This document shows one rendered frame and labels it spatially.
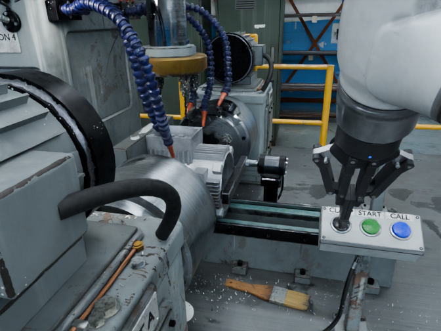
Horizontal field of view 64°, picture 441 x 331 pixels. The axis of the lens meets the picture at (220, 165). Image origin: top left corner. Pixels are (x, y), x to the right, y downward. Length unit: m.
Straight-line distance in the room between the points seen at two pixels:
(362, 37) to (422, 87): 0.06
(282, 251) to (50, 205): 0.71
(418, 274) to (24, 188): 0.95
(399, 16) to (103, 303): 0.35
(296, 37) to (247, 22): 1.99
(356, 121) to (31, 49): 0.67
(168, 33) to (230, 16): 3.16
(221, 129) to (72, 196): 0.84
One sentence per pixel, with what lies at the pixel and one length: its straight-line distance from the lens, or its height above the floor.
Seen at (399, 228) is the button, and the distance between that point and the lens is 0.69.
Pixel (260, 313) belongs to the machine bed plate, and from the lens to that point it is 0.86.
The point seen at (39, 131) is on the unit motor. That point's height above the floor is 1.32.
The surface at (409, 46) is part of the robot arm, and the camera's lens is 0.30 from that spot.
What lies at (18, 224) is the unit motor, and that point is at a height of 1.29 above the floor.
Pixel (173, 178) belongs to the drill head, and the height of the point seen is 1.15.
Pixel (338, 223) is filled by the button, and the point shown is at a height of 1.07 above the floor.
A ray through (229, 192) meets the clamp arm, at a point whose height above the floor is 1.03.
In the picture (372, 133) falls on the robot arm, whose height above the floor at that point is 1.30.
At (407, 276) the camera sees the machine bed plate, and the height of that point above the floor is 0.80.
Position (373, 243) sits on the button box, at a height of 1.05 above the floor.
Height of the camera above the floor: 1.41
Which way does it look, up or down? 23 degrees down
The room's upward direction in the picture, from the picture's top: 1 degrees counter-clockwise
